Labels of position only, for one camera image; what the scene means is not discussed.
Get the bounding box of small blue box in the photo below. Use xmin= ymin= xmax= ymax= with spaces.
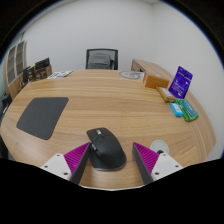
xmin=169 ymin=101 xmax=184 ymax=118

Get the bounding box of small tan box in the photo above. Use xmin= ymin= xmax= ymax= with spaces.
xmin=156 ymin=86 xmax=177 ymax=103

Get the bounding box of purple standing card package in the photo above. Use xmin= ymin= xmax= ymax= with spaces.
xmin=168 ymin=65 xmax=194 ymax=100

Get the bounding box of black computer mouse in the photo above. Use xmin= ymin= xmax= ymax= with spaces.
xmin=86 ymin=127 xmax=128 ymax=172

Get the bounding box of large brown printed box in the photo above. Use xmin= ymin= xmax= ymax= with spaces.
xmin=34 ymin=64 xmax=53 ymax=81

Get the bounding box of orange-brown cardboard box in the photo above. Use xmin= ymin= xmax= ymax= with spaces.
xmin=144 ymin=73 xmax=171 ymax=90

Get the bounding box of wooden side desk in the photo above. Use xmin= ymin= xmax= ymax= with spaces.
xmin=130 ymin=58 xmax=174 ymax=81

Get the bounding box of white and green leaflet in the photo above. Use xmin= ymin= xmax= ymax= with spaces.
xmin=46 ymin=69 xmax=74 ymax=80

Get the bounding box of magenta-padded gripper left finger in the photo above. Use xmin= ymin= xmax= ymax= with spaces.
xmin=40 ymin=142 xmax=92 ymax=185

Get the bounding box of black printed box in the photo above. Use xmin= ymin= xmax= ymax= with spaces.
xmin=34 ymin=57 xmax=51 ymax=72

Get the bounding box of small brown printed box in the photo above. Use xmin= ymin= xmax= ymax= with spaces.
xmin=22 ymin=65 xmax=36 ymax=84

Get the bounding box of wooden shelf unit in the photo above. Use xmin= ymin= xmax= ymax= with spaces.
xmin=3 ymin=40 xmax=29 ymax=100

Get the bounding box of dark grey mouse pad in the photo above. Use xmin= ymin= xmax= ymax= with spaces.
xmin=16 ymin=96 xmax=70 ymax=141

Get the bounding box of black mesh office chair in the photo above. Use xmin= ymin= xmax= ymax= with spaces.
xmin=85 ymin=48 xmax=120 ymax=71

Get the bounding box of green flat box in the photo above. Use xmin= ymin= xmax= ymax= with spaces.
xmin=175 ymin=97 xmax=200 ymax=123

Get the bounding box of black padded office chair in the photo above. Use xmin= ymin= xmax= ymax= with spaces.
xmin=0 ymin=92 xmax=14 ymax=118

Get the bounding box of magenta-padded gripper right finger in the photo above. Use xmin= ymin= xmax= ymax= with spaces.
xmin=132 ymin=142 xmax=184 ymax=185

